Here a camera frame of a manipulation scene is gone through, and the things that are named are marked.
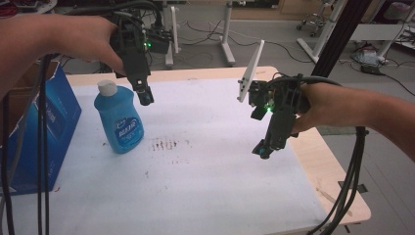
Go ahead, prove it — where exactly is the black left gripper cable bundle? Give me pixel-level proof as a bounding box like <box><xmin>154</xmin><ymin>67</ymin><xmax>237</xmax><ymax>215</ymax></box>
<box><xmin>0</xmin><ymin>53</ymin><xmax>62</xmax><ymax>235</ymax></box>

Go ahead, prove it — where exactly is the person's right hand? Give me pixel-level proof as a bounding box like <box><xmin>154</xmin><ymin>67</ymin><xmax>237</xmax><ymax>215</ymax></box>
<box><xmin>290</xmin><ymin>81</ymin><xmax>346</xmax><ymax>135</ymax></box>

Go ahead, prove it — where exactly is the blue cardboard box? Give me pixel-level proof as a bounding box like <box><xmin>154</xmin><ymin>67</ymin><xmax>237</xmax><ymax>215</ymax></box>
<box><xmin>0</xmin><ymin>60</ymin><xmax>82</xmax><ymax>197</ymax></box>

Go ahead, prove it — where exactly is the white desk frame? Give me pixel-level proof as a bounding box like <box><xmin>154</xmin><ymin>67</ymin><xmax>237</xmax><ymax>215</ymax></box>
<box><xmin>296</xmin><ymin>0</ymin><xmax>415</xmax><ymax>65</ymax></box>

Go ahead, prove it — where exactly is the black tape strip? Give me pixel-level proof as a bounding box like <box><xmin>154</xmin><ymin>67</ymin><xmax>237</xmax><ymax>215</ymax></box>
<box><xmin>338</xmin><ymin>179</ymin><xmax>369</xmax><ymax>195</ymax></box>

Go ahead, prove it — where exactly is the white table mat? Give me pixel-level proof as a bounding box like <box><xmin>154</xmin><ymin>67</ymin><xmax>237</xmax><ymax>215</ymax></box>
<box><xmin>1</xmin><ymin>77</ymin><xmax>329</xmax><ymax>235</ymax></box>

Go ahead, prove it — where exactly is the blue dish soap bottle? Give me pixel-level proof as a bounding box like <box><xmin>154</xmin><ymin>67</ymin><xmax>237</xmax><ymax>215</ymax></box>
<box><xmin>93</xmin><ymin>79</ymin><xmax>146</xmax><ymax>155</ymax></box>

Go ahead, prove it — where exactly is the person's left hand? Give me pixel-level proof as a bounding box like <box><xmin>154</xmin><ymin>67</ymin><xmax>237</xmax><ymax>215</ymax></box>
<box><xmin>48</xmin><ymin>15</ymin><xmax>127</xmax><ymax>76</ymax></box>

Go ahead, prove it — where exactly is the black right gripper cable bundle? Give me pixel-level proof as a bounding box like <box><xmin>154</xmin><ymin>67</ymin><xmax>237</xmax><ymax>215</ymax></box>
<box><xmin>305</xmin><ymin>126</ymin><xmax>370</xmax><ymax>235</ymax></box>

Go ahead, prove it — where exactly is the white desk leg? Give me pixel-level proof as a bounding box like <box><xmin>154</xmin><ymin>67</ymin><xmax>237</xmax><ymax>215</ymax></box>
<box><xmin>161</xmin><ymin>5</ymin><xmax>182</xmax><ymax>69</ymax></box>
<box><xmin>218</xmin><ymin>0</ymin><xmax>237</xmax><ymax>68</ymax></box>

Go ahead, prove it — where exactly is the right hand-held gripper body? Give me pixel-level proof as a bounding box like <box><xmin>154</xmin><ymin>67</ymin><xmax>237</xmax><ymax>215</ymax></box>
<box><xmin>236</xmin><ymin>39</ymin><xmax>311</xmax><ymax>152</ymax></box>

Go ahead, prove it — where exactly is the black metal post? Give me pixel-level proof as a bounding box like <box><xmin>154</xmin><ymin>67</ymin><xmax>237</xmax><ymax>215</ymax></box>
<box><xmin>310</xmin><ymin>0</ymin><xmax>374</xmax><ymax>78</ymax></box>

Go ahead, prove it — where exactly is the black gripper cable bundle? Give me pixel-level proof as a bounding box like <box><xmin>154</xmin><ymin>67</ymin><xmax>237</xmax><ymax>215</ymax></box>
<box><xmin>0</xmin><ymin>53</ymin><xmax>62</xmax><ymax>235</ymax></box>
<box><xmin>305</xmin><ymin>126</ymin><xmax>370</xmax><ymax>235</ymax></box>

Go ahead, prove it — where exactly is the office chair base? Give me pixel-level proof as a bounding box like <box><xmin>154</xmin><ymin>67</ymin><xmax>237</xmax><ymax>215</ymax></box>
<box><xmin>295</xmin><ymin>12</ymin><xmax>329</xmax><ymax>38</ymax></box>

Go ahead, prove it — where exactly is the black floor cable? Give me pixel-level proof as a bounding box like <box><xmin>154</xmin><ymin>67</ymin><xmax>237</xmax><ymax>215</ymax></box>
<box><xmin>182</xmin><ymin>20</ymin><xmax>314</xmax><ymax>65</ymax></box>

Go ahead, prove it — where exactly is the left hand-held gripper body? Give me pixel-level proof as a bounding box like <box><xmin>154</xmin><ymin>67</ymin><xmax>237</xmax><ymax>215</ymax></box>
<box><xmin>110</xmin><ymin>9</ymin><xmax>155</xmax><ymax>86</ymax></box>

